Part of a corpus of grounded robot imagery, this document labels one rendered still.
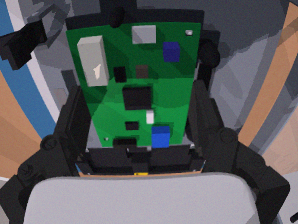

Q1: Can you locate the green circuit board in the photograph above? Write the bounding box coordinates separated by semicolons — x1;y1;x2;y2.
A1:
66;22;201;149

